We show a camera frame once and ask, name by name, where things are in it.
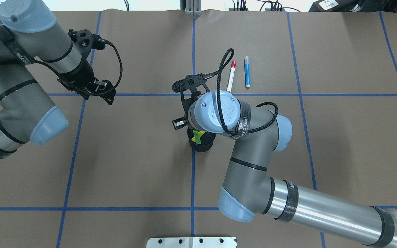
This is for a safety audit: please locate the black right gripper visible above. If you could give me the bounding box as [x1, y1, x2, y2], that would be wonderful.
[172, 74, 210, 130]

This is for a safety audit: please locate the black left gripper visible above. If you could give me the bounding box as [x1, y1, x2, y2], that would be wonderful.
[58, 29, 117, 105]

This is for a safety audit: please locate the white red-capped marker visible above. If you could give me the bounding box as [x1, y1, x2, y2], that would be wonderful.
[226, 61, 237, 93]

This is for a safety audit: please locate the blue marker pen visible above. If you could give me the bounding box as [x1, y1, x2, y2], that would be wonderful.
[244, 55, 251, 89]

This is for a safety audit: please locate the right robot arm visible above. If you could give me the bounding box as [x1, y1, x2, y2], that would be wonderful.
[172, 72, 397, 248]

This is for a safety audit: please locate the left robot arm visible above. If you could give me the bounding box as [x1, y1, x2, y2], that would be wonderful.
[0, 0, 119, 160]

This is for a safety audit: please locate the black mesh pen cup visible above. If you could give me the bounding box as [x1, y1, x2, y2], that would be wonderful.
[186, 128, 216, 152]

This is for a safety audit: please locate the black braided left cable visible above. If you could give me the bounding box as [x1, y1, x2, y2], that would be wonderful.
[95, 38, 123, 93]

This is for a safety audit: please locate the black braided cable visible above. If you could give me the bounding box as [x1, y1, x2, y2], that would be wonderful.
[205, 48, 279, 135]
[95, 38, 123, 93]

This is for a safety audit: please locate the black braided right cable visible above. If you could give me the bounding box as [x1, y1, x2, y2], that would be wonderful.
[205, 48, 279, 135]

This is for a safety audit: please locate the aluminium frame post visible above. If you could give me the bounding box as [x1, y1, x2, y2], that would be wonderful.
[181, 0, 203, 17]

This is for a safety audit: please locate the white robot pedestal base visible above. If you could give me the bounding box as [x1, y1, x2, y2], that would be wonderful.
[146, 237, 238, 248]

